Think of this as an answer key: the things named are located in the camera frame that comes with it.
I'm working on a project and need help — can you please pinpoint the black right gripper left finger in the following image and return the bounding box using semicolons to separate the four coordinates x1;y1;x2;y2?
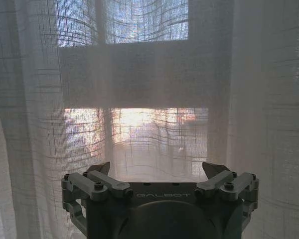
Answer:
60;161;134;239

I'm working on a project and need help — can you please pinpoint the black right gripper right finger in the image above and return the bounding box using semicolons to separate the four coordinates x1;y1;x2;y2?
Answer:
193;161;260;236

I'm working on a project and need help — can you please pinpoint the window frame behind curtain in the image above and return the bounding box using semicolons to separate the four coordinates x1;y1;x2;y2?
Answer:
55;0;235;110

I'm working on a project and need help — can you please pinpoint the sheer white grid curtain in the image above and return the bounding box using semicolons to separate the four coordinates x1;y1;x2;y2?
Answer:
0;0;299;239

